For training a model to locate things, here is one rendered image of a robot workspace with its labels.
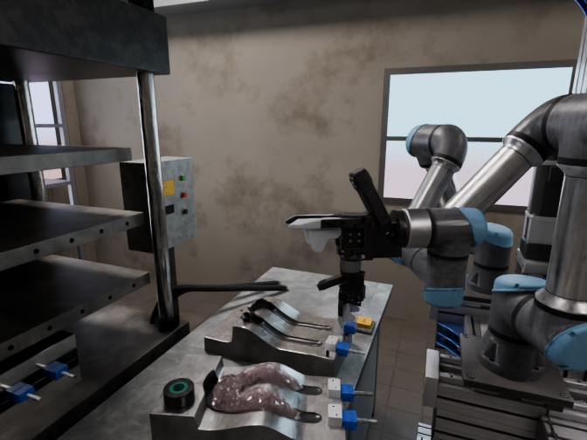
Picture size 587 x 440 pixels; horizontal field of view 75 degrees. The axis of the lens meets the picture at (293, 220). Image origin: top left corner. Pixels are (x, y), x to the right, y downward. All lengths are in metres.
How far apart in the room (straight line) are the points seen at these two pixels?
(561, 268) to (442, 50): 2.42
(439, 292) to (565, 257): 0.26
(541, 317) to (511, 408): 0.30
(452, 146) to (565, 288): 0.57
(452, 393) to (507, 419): 0.13
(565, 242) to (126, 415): 1.20
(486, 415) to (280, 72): 2.86
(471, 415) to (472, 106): 2.32
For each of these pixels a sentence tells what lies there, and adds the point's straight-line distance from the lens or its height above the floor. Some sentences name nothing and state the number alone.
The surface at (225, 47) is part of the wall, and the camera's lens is 3.65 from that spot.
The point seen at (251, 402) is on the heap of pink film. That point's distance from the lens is 1.12.
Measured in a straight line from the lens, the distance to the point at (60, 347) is 1.47.
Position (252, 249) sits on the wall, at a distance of 3.69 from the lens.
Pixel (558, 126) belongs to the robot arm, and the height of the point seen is 1.62.
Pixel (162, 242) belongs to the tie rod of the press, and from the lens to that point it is 1.61.
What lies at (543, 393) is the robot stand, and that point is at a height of 1.04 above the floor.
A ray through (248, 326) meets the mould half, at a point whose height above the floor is 0.93.
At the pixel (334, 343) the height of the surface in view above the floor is 0.92.
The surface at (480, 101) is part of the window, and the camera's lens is 3.10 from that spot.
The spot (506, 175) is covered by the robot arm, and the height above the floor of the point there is 1.52.
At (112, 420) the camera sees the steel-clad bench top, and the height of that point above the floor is 0.80.
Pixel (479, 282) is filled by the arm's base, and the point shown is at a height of 1.07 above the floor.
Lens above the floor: 1.63
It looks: 14 degrees down
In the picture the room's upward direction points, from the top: straight up
